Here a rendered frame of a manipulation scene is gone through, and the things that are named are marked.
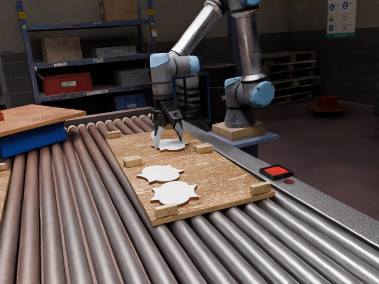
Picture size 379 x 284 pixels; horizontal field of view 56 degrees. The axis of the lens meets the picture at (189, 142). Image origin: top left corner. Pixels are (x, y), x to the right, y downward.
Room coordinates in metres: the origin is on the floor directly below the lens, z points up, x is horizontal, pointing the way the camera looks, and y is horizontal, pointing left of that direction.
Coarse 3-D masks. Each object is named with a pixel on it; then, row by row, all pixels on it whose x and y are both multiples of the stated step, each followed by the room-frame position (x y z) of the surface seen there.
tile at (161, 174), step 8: (144, 168) 1.10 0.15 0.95; (152, 168) 1.09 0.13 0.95; (160, 168) 1.09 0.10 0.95; (168, 168) 1.08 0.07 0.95; (136, 176) 1.04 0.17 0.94; (144, 176) 1.03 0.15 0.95; (152, 176) 1.02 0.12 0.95; (160, 176) 1.02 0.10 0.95; (168, 176) 1.01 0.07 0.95; (176, 176) 1.01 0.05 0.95
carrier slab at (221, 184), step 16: (176, 160) 1.19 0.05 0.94; (192, 160) 1.18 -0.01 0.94; (208, 160) 1.16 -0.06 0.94; (224, 160) 1.15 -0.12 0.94; (128, 176) 1.06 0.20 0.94; (192, 176) 1.03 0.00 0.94; (208, 176) 1.02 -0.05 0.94; (224, 176) 1.01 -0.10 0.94; (240, 176) 1.00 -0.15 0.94; (144, 192) 0.94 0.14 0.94; (208, 192) 0.91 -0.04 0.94; (224, 192) 0.90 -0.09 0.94; (240, 192) 0.89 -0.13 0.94; (272, 192) 0.88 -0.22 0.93; (144, 208) 0.84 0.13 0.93; (192, 208) 0.82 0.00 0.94; (208, 208) 0.82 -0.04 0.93; (160, 224) 0.78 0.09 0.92
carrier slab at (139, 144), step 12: (144, 132) 1.59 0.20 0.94; (168, 132) 1.57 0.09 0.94; (108, 144) 1.45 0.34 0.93; (120, 144) 1.43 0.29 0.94; (132, 144) 1.42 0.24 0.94; (144, 144) 1.41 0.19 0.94; (192, 144) 1.36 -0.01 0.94; (120, 156) 1.28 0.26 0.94; (144, 156) 1.25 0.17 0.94; (156, 156) 1.25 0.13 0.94; (168, 156) 1.24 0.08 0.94; (180, 156) 1.23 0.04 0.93; (120, 168) 1.18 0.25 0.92
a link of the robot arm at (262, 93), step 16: (224, 0) 1.56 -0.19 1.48; (240, 0) 1.48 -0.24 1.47; (256, 0) 1.49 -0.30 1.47; (240, 16) 1.51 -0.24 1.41; (240, 32) 1.53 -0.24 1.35; (256, 32) 1.52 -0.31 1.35; (240, 48) 1.54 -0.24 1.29; (256, 48) 1.52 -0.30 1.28; (256, 64) 1.52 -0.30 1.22; (240, 80) 1.57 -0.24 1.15; (256, 80) 1.50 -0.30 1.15; (240, 96) 1.57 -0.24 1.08; (256, 96) 1.48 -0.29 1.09; (272, 96) 1.53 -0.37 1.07
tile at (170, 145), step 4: (160, 140) 1.40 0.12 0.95; (164, 140) 1.40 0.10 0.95; (168, 140) 1.39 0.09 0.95; (172, 140) 1.39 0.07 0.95; (176, 140) 1.39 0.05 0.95; (160, 144) 1.35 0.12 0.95; (164, 144) 1.34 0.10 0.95; (168, 144) 1.34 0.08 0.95; (172, 144) 1.34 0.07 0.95; (176, 144) 1.34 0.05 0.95; (180, 144) 1.33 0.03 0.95; (184, 144) 1.34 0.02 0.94; (188, 144) 1.35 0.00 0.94; (160, 148) 1.30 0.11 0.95; (164, 148) 1.30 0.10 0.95; (168, 148) 1.29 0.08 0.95; (172, 148) 1.29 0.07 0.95; (176, 148) 1.29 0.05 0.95; (180, 148) 1.29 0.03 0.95; (184, 148) 1.31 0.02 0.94; (160, 152) 1.28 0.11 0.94
